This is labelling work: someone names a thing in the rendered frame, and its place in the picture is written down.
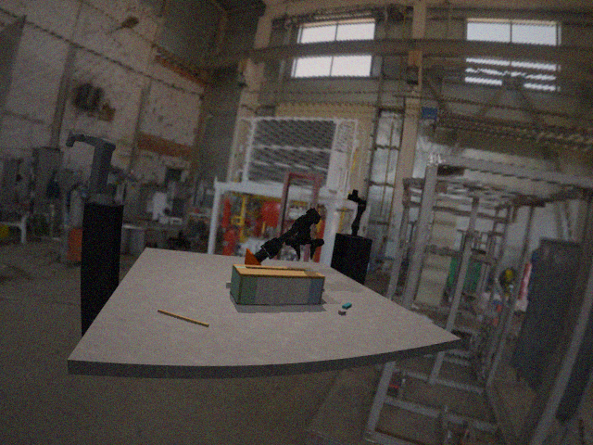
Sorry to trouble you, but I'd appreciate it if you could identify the tan wooden stick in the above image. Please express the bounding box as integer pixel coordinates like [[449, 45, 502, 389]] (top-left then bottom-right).
[[158, 309, 209, 327]]

